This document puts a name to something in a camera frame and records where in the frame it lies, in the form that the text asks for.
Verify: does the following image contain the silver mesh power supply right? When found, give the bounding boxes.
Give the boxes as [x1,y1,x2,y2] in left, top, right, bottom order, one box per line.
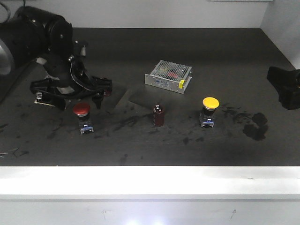
[144,60,192,94]

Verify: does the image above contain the red mushroom push button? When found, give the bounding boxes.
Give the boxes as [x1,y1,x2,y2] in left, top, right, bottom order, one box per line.
[73,102,94,135]

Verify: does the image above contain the dark red capacitor left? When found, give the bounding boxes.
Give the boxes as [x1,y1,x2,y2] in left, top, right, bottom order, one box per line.
[104,88,112,97]

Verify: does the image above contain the dark red capacitor right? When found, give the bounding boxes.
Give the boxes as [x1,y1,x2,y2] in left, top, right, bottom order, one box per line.
[153,105,165,127]

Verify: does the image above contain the yellow mushroom push button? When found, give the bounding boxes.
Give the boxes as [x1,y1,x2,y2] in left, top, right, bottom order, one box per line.
[199,97,219,128]

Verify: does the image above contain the small metal pins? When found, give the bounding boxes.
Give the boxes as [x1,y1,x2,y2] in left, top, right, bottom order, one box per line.
[0,147,19,158]

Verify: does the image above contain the dark red capacitor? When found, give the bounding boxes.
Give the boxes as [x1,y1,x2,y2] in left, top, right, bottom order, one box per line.
[153,105,165,127]
[104,88,112,97]

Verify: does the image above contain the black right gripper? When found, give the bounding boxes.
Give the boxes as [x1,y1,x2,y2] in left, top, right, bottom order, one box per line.
[267,67,300,110]

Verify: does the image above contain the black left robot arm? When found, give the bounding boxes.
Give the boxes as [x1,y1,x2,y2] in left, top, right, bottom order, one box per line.
[0,6,112,110]

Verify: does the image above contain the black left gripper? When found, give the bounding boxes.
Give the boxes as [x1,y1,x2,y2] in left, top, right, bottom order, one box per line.
[30,40,113,111]

